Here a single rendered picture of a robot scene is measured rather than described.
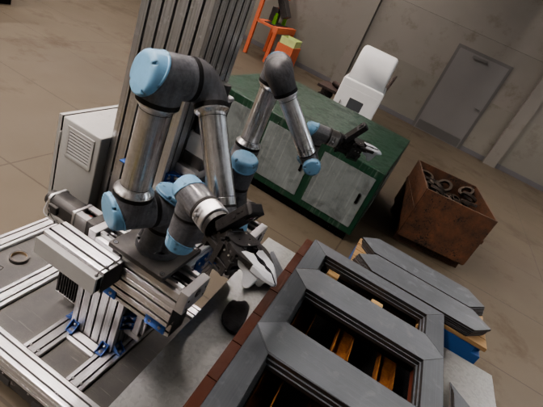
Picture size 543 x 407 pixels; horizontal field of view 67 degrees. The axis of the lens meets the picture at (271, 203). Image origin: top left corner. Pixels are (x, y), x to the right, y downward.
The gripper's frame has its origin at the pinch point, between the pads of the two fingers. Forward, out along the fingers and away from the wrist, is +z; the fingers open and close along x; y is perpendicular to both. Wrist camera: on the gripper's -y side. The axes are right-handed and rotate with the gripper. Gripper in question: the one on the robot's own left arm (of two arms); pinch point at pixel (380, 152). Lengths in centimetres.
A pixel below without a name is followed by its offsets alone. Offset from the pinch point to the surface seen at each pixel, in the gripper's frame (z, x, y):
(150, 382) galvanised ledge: -65, 92, 66
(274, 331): -28, 71, 50
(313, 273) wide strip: -8, 29, 56
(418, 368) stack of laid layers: 37, 68, 52
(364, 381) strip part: 7, 83, 48
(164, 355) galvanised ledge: -63, 81, 67
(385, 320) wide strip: 26, 47, 53
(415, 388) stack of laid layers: 32, 77, 52
